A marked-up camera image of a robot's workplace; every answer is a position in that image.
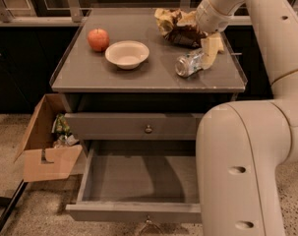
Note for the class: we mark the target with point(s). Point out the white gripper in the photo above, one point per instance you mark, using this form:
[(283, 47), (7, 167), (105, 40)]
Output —
[(209, 20)]

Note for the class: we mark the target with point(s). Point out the silver 7up can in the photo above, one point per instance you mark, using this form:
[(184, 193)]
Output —
[(189, 63)]

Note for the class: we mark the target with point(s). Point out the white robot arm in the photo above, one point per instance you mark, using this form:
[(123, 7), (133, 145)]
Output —
[(239, 144)]

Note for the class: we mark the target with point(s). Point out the grey drawer cabinet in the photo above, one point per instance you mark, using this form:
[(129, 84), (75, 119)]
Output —
[(87, 82)]

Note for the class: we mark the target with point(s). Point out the round brass drawer knob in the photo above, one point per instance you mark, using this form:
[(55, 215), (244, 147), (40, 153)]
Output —
[(148, 129)]

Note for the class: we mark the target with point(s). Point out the closed grey top drawer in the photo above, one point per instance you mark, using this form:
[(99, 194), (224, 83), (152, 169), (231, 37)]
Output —
[(131, 126)]

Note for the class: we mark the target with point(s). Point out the open grey middle drawer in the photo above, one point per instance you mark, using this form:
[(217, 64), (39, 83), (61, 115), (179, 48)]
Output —
[(132, 181)]

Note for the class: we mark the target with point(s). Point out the brown chip bag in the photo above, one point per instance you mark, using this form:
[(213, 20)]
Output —
[(179, 27)]

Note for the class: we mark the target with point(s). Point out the white paper bowl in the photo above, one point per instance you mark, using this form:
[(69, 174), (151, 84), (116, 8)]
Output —
[(127, 54)]

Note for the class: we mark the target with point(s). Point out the red apple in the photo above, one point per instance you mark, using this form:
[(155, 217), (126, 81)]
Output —
[(98, 40)]

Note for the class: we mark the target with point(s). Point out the green snack packet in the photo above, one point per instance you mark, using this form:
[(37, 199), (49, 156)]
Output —
[(60, 125)]

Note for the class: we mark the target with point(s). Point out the crumpled clear wrapper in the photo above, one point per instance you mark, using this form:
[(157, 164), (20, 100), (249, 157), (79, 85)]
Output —
[(65, 141)]

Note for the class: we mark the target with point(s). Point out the cardboard box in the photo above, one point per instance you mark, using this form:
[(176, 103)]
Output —
[(43, 161)]

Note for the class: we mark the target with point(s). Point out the black metal floor bar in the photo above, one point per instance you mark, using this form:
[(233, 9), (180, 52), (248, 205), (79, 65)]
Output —
[(8, 204)]

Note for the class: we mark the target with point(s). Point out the brass bottom drawer handle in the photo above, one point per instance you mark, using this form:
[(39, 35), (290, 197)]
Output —
[(150, 228)]

